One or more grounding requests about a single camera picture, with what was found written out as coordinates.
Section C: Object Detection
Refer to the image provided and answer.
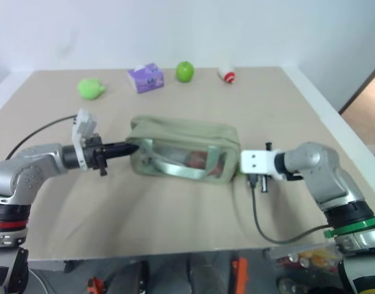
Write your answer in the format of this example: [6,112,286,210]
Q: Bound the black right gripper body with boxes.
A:
[260,141,275,194]

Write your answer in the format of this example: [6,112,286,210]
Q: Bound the clear bag of snacks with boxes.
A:
[275,244,342,274]

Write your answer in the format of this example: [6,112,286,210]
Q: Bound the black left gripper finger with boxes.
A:
[107,141,141,151]
[107,149,138,159]

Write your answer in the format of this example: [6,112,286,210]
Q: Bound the red and white bottle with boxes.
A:
[216,65,238,85]

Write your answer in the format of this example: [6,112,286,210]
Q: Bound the green apple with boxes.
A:
[175,61,195,83]

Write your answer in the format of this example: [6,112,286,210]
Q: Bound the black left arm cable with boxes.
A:
[5,114,78,160]

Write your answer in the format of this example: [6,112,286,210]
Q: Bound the orange plastic tool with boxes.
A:
[232,257,249,294]

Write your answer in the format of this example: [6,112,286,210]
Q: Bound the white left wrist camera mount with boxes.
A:
[71,107,100,170]

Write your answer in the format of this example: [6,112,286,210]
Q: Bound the green plush toy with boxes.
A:
[77,77,107,100]

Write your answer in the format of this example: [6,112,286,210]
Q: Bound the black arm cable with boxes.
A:
[5,114,78,160]
[247,173,334,245]

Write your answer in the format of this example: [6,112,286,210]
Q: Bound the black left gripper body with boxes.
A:
[84,135,111,177]

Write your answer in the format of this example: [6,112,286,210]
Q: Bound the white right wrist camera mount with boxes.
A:
[240,148,282,181]

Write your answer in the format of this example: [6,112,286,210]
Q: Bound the green transparent pouch bag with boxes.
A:
[126,115,240,186]

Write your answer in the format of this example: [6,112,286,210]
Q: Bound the orange and black clamp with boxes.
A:
[86,276,104,294]

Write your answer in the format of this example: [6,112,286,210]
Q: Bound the purple tissue pack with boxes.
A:
[127,62,165,94]

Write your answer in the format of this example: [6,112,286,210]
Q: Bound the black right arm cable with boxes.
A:
[247,173,334,245]

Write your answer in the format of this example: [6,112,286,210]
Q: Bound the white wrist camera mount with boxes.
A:
[240,148,282,181]
[71,107,100,170]

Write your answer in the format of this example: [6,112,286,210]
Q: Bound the red cloth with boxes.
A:
[187,151,224,177]

